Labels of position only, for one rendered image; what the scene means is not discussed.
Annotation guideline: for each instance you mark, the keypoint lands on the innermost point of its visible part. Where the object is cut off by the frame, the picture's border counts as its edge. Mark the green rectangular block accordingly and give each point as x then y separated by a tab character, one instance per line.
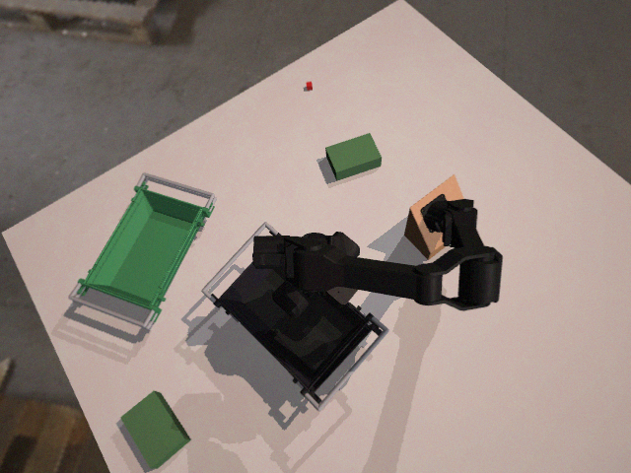
155	429
353	156

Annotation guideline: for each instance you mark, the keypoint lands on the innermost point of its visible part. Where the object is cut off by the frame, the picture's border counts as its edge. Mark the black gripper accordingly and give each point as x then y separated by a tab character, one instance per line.
291	300

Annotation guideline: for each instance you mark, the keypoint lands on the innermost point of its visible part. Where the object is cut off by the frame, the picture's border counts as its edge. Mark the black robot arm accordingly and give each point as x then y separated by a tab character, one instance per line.
315	263

